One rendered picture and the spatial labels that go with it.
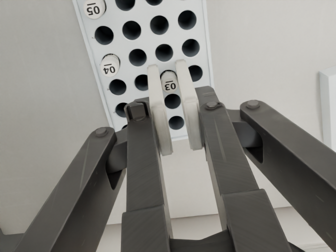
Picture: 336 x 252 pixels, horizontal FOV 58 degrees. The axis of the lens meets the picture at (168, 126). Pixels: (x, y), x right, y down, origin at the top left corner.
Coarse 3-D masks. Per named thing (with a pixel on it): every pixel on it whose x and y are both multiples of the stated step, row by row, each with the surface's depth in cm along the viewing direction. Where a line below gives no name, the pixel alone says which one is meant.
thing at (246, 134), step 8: (200, 88) 18; (208, 88) 18; (200, 96) 17; (208, 96) 17; (216, 96) 16; (200, 104) 16; (232, 112) 15; (200, 120) 15; (232, 120) 14; (240, 120) 14; (240, 128) 14; (248, 128) 14; (240, 136) 14; (248, 136) 14; (256, 136) 14; (248, 144) 14; (256, 144) 14
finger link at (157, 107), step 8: (152, 64) 21; (152, 72) 19; (152, 80) 18; (152, 88) 17; (160, 88) 17; (152, 96) 16; (160, 96) 16; (152, 104) 15; (160, 104) 15; (152, 112) 15; (160, 112) 15; (152, 120) 15; (160, 120) 15; (160, 128) 15; (168, 128) 16; (160, 136) 16; (168, 136) 16; (160, 144) 16; (168, 144) 16; (160, 152) 16; (168, 152) 16
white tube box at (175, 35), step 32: (128, 0) 22; (160, 0) 21; (192, 0) 20; (96, 32) 21; (128, 32) 22; (160, 32) 21; (192, 32) 21; (96, 64) 21; (128, 64) 22; (160, 64) 22; (192, 64) 22; (128, 96) 23
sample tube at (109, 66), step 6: (108, 54) 21; (114, 54) 21; (102, 60) 20; (108, 60) 20; (114, 60) 20; (102, 66) 20; (108, 66) 20; (114, 66) 20; (102, 72) 20; (108, 72) 20; (114, 72) 20
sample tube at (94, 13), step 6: (90, 0) 18; (96, 0) 18; (102, 0) 19; (84, 6) 18; (90, 6) 18; (96, 6) 18; (102, 6) 18; (84, 12) 18; (90, 12) 18; (96, 12) 18; (102, 12) 19; (90, 18) 19; (96, 18) 19
